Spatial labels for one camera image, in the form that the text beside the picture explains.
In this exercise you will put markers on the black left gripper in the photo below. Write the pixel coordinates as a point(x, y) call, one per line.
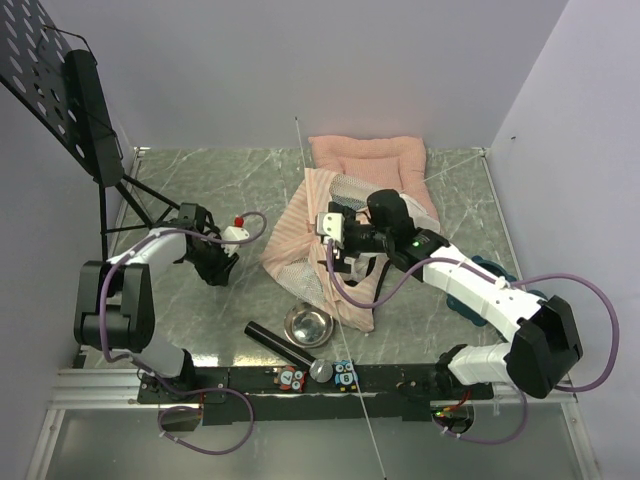
point(218, 275)

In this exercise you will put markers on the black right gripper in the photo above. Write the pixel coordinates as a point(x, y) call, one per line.
point(346, 252)

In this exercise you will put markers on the pink striped pet tent fabric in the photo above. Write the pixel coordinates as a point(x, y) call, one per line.
point(293, 251)

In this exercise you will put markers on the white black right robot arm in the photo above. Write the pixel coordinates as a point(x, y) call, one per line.
point(540, 341)

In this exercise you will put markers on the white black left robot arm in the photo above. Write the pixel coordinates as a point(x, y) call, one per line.
point(115, 311)

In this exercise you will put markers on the pink pet cushion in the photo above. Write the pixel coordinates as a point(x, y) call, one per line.
point(398, 163)

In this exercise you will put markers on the teal pet feeder toy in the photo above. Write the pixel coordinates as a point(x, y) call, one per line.
point(465, 311)

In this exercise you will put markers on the steel pet bowl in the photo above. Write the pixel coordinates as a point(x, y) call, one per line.
point(308, 326)

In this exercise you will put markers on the red owl number tile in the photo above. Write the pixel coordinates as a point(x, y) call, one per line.
point(290, 378)

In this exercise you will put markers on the blue owl number tile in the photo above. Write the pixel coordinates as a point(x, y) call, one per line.
point(345, 377)

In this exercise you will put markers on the black handheld microphone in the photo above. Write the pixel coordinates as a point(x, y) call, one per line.
point(319, 369)

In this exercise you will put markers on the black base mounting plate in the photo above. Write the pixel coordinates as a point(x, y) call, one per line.
point(405, 391)

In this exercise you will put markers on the black music stand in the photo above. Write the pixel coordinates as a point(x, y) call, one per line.
point(60, 86)

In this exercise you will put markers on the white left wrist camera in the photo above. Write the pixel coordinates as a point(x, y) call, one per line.
point(233, 235)

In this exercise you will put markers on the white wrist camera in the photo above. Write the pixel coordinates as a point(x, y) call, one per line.
point(233, 235)
point(330, 227)

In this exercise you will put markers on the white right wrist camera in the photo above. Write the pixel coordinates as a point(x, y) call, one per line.
point(330, 227)

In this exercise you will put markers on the aluminium frame rail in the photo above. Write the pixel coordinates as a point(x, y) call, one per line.
point(78, 389)

